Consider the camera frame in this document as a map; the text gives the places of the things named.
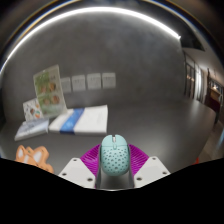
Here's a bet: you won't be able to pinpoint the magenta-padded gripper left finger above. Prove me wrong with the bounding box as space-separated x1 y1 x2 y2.
58 143 103 190

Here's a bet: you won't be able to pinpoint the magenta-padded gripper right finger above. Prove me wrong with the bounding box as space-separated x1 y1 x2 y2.
128 143 172 188

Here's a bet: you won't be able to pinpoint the teal perforated computer mouse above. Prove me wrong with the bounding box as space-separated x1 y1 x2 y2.
99 133 131 177

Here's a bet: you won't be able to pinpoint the orange corgi-shaped mouse pad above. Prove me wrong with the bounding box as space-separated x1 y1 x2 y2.
14 144 55 174

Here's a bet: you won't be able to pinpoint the white book with blue band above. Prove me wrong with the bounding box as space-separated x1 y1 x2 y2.
48 104 109 136

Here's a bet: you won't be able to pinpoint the grey striped book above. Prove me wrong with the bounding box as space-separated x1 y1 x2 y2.
13 118 50 142

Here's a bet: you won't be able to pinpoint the small white colourful card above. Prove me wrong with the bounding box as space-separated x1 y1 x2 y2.
22 98 44 122

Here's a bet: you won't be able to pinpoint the green menu sign stand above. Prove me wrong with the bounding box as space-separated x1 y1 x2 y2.
32 64 67 118

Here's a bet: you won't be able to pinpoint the glass partition door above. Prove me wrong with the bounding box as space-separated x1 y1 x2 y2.
182 48 224 111

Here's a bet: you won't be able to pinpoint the long ceiling light strip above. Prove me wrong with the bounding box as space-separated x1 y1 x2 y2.
0 6 183 73

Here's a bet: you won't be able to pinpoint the white wall socket plates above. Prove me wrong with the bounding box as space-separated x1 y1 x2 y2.
59 72 117 94

